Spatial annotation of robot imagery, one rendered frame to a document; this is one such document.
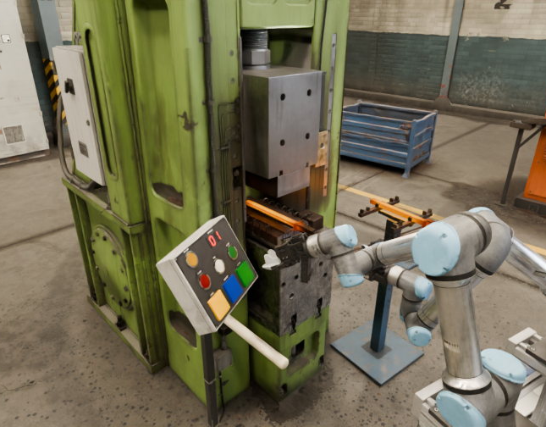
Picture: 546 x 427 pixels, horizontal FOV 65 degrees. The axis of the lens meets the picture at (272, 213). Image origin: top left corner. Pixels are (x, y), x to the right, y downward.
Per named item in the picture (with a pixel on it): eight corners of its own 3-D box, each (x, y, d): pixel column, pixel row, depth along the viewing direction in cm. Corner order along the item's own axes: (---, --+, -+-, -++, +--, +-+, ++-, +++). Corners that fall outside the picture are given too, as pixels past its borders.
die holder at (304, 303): (330, 304, 228) (336, 230, 209) (279, 337, 205) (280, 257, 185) (261, 263, 265) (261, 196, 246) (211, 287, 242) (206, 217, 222)
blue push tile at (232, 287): (243, 291, 153) (233, 273, 151) (234, 303, 147) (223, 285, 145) (239, 292, 154) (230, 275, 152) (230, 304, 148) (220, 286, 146)
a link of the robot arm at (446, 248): (511, 418, 109) (483, 212, 101) (479, 450, 101) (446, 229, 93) (468, 400, 119) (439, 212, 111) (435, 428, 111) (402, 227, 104)
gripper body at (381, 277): (358, 275, 171) (384, 288, 163) (361, 257, 167) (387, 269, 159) (370, 268, 176) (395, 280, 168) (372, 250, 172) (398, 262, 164)
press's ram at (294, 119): (329, 159, 197) (335, 69, 180) (268, 180, 173) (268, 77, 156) (268, 141, 225) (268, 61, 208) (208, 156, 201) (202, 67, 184)
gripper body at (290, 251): (279, 239, 150) (308, 229, 144) (290, 259, 152) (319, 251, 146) (271, 249, 144) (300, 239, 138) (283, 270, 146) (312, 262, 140)
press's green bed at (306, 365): (325, 369, 248) (329, 304, 228) (278, 406, 225) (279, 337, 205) (261, 323, 285) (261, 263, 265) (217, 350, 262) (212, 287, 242)
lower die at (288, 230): (307, 235, 204) (307, 219, 200) (277, 250, 192) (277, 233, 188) (250, 208, 232) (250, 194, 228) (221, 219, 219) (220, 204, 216)
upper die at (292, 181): (309, 185, 193) (310, 165, 189) (277, 197, 181) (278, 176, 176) (249, 163, 221) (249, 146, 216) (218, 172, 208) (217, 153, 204)
